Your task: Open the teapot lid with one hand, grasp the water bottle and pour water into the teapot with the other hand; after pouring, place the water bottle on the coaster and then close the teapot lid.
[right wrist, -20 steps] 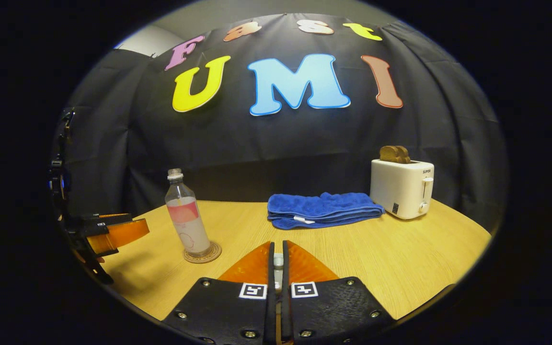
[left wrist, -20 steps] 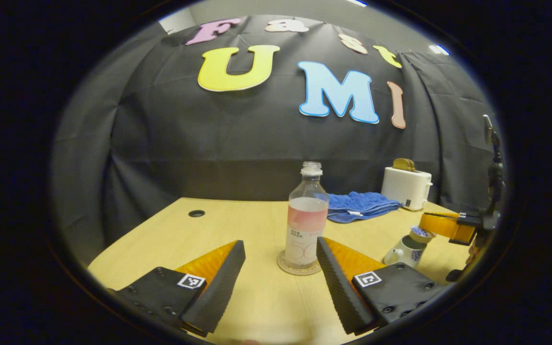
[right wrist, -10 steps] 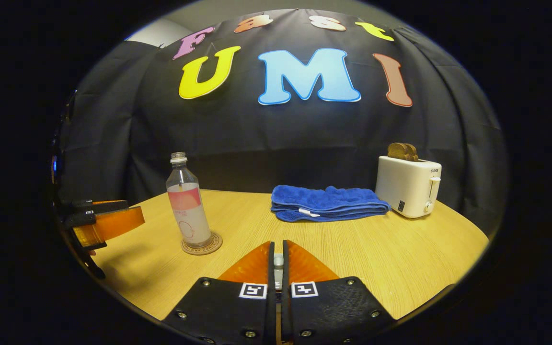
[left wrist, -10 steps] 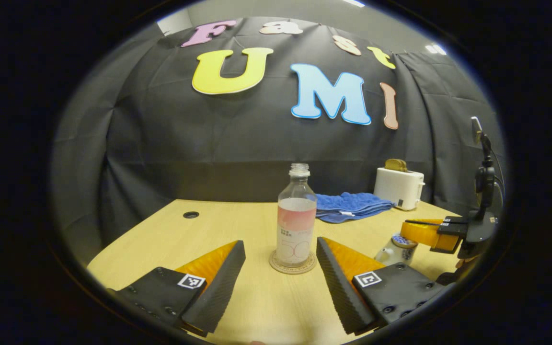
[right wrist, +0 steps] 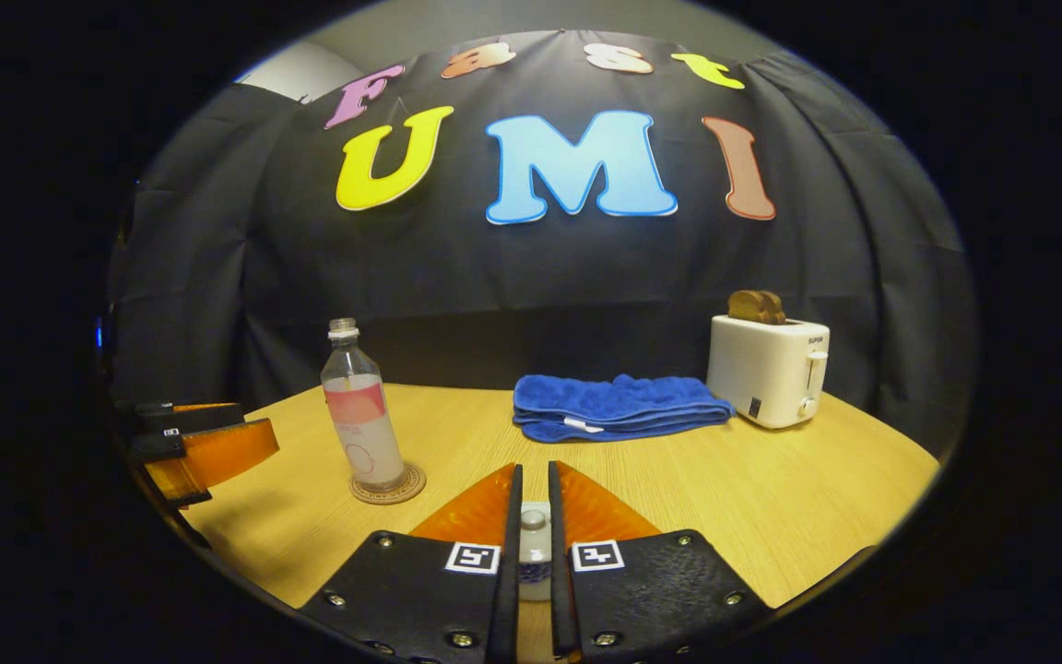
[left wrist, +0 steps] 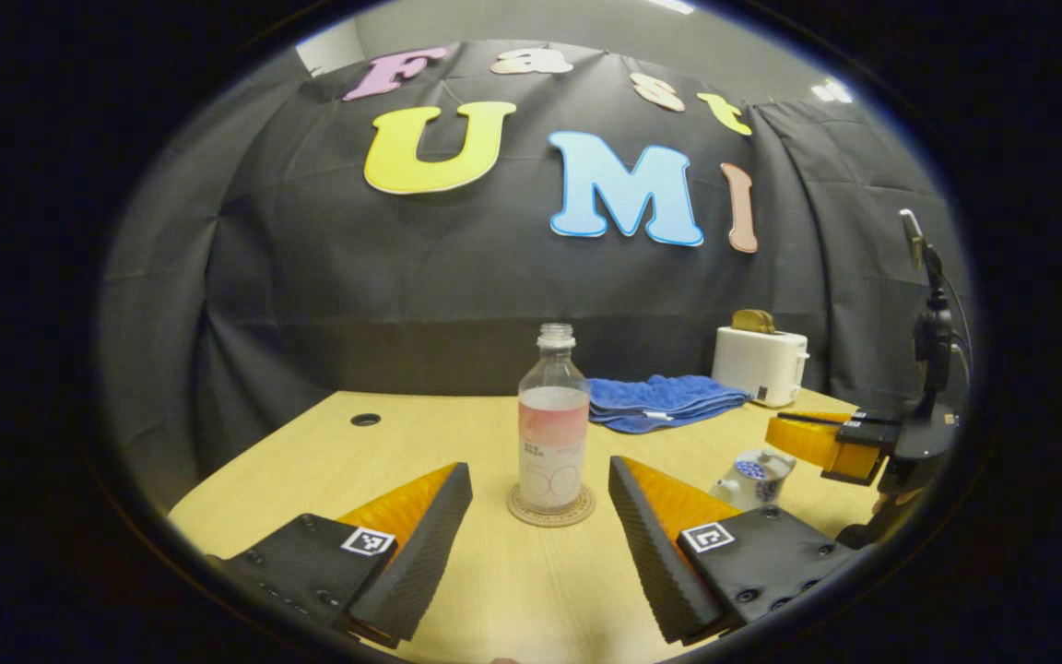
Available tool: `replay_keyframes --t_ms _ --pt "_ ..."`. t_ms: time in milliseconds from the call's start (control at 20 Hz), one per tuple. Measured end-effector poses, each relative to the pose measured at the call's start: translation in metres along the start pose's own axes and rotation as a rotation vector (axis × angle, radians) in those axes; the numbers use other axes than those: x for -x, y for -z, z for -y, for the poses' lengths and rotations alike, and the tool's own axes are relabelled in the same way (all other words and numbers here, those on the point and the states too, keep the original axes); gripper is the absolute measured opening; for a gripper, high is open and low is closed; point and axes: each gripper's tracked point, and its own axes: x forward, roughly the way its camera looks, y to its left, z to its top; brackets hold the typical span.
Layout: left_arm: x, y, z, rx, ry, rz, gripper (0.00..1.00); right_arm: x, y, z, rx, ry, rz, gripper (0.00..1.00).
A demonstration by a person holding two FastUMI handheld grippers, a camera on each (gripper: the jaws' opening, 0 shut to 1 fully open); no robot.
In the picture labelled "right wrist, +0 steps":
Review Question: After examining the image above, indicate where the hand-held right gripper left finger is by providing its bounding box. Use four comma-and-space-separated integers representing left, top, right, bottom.
297, 463, 525, 664

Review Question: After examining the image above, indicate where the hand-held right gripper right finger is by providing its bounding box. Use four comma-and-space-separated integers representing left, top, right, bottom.
547, 460, 773, 664

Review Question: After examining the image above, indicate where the round brown coaster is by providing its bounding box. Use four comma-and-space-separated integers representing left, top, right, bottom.
349, 461, 427, 505

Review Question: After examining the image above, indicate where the clear water bottle pink label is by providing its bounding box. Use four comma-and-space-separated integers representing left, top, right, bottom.
321, 318, 407, 492

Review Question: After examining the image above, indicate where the folded blue towel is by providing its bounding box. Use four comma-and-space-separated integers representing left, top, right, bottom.
513, 373, 737, 444

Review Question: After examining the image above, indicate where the white toaster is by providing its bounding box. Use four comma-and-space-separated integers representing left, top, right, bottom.
706, 314, 832, 430

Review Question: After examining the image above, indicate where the black backdrop cloth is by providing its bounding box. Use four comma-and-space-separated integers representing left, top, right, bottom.
107, 30, 979, 457

